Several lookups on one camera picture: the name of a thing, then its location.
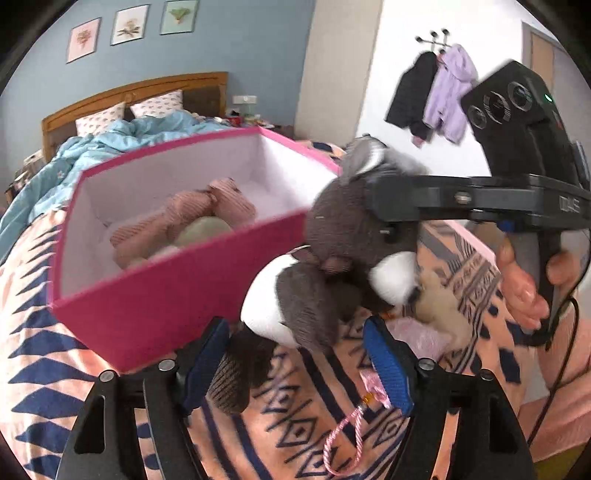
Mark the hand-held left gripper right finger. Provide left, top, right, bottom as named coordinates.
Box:
left=362, top=316, right=539, bottom=480

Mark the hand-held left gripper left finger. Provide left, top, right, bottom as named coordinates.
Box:
left=55, top=318, right=232, bottom=480

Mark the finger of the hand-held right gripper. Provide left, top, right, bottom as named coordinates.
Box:
left=368, top=174, right=477, bottom=244

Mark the brown and white plush toy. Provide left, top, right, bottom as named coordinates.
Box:
left=205, top=137, right=432, bottom=415

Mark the pink storage box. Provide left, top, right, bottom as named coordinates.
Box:
left=48, top=127, right=345, bottom=374

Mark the person's right forearm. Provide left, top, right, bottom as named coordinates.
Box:
left=517, top=286, right=591, bottom=462

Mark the person's right hand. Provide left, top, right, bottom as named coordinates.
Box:
left=496, top=235, right=591, bottom=333

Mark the pink tassel charm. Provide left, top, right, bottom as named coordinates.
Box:
left=322, top=369, right=394, bottom=476

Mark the pink plastic packet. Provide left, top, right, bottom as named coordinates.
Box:
left=387, top=318, right=454, bottom=361

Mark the purple hoodie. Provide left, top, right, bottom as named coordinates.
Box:
left=422, top=45, right=479, bottom=147

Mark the cream plush toy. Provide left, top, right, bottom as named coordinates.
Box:
left=411, top=270, right=472, bottom=352

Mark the wooden door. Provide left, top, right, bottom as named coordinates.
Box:
left=522, top=21, right=570, bottom=93

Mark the orange patterned blanket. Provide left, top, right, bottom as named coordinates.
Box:
left=0, top=138, right=532, bottom=480

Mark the black jacket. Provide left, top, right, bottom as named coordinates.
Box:
left=385, top=52, right=438, bottom=137

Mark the pale green plush toy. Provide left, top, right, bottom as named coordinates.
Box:
left=173, top=217, right=235, bottom=248

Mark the pink striped plush toy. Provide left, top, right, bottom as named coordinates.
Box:
left=110, top=178, right=257, bottom=269

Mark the light blue duvet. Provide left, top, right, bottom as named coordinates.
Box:
left=0, top=111, right=250, bottom=264

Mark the white patterned pillow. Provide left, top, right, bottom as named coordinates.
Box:
left=75, top=102, right=126, bottom=137
left=130, top=90, right=184, bottom=119

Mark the wooden headboard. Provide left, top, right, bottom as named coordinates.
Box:
left=41, top=71, right=230, bottom=162

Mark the framed green plant picture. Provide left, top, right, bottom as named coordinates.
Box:
left=160, top=0, right=199, bottom=35

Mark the framed pink flower picture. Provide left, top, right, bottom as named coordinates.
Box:
left=67, top=17, right=101, bottom=64

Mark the wall coat rack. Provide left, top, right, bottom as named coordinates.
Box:
left=416, top=28, right=452, bottom=54

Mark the black cable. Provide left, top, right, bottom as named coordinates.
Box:
left=526, top=295, right=581, bottom=446

